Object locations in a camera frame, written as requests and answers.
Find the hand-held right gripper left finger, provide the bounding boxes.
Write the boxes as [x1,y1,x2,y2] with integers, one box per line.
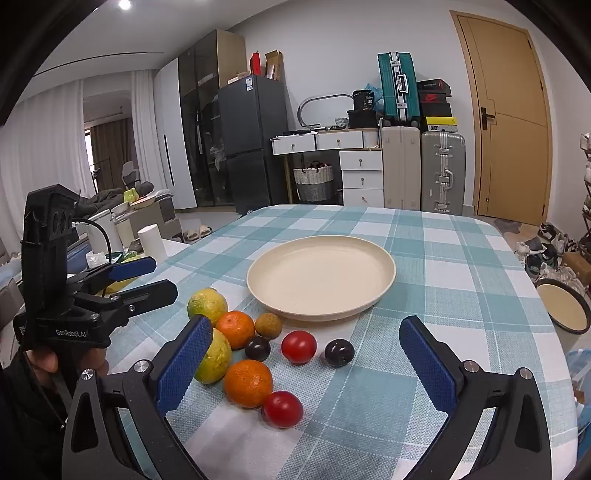
[62,315,215,480]

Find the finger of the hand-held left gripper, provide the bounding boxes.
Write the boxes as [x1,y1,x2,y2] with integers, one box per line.
[74,279,179,325]
[67,257,158,296]

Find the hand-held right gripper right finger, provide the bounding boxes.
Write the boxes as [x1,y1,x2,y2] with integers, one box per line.
[398,315,552,480]

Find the yellow citrus fruit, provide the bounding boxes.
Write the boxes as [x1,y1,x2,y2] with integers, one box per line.
[194,328,232,385]

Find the green-yellow citrus fruit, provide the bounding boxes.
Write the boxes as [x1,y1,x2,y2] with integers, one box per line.
[187,288,229,328]

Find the brown kiwi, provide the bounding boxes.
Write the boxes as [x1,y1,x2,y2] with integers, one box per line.
[255,312,283,341]

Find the red tomato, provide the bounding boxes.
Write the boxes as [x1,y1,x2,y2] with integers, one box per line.
[281,330,318,365]
[262,390,304,428]

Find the cream round plate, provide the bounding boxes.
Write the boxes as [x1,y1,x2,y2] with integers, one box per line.
[246,236,397,322]

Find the person's left forearm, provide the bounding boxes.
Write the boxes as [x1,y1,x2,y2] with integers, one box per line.
[0,360,70,480]

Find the person's left hand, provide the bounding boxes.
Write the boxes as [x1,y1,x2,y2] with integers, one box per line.
[23,347,110,393]

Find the white paper roll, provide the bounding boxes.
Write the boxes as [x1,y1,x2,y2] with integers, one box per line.
[139,224,168,261]

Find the orange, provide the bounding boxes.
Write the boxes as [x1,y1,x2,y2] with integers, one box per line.
[216,311,256,350]
[224,359,274,409]

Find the dark plum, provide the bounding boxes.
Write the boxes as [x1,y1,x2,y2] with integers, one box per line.
[245,335,271,362]
[324,338,355,367]

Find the teal checked tablecloth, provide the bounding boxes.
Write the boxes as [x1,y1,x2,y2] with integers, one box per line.
[111,204,580,480]

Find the brown curtain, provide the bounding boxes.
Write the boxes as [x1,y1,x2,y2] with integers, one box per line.
[88,117,134,192]

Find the white wardrobe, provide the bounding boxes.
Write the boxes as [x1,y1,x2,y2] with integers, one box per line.
[154,58,198,209]

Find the white sheer curtain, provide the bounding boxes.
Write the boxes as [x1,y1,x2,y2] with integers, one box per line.
[0,69,158,217]

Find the dark glass cabinet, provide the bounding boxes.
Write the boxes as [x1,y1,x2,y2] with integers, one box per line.
[178,29,247,208]

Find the scattered shoes pile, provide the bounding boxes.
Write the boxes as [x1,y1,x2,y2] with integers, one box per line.
[515,222,589,287]

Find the dark grey fridge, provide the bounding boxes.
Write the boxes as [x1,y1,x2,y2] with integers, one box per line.
[217,75,289,214]

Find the silver suitcase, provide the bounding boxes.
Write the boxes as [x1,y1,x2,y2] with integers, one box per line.
[420,131,467,215]

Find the woven laundry basket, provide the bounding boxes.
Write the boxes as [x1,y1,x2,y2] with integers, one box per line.
[293,161,334,202]

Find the beige suitcase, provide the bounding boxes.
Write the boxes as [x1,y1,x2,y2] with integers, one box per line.
[381,126,422,210]

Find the white drawer desk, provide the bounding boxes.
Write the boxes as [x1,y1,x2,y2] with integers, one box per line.
[270,129,384,208]

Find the wooden door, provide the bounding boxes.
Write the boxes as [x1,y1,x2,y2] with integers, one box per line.
[450,11,553,227]

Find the yellow black box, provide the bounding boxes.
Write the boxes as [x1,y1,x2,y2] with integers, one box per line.
[425,116,459,134]

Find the brown cardboard box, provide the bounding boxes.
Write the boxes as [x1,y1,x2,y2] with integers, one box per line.
[264,50,284,80]

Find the black storage box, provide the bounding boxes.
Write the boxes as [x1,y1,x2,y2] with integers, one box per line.
[347,109,383,129]

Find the black labelled container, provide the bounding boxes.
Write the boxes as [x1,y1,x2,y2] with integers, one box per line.
[352,90,382,112]

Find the teal suitcase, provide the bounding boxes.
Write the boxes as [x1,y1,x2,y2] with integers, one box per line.
[377,52,421,127]

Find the black cable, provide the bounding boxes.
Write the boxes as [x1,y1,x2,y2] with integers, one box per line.
[71,218,114,296]

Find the grey oval tube frame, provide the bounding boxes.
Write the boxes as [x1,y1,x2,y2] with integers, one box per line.
[297,93,354,127]

